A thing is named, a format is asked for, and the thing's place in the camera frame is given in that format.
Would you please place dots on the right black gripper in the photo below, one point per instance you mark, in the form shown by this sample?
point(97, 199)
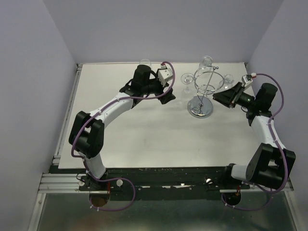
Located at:
point(229, 97)

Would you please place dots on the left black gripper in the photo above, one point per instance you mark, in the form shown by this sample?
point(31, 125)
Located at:
point(167, 97)

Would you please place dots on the clear wine glass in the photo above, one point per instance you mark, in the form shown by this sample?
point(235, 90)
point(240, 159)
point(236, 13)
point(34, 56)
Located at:
point(145, 62)

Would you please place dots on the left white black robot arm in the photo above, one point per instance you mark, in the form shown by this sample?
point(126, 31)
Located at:
point(87, 133)

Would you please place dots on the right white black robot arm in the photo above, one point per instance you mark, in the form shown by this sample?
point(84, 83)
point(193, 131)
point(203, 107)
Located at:
point(272, 163)

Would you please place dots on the chrome wine glass rack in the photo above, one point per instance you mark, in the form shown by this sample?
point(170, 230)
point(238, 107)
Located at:
point(200, 106)

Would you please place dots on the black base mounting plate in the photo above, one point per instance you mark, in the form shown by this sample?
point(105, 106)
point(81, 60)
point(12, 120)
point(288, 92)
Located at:
point(156, 184)

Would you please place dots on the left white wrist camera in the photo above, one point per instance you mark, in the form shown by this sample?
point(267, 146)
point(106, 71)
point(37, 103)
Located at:
point(164, 76)

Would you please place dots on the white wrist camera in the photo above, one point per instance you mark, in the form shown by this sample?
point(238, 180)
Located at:
point(164, 76)
point(247, 80)

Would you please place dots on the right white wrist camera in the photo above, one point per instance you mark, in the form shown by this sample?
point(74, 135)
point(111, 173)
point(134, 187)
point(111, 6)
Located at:
point(247, 80)

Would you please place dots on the aluminium left side rail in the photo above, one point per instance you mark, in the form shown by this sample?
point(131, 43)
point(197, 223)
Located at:
point(57, 154)

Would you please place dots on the aluminium rail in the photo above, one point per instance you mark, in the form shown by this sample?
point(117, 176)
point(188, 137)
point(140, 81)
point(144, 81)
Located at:
point(68, 183)
point(57, 154)

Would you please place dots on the aluminium front rail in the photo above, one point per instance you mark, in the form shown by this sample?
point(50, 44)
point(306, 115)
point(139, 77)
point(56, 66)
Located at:
point(68, 183)

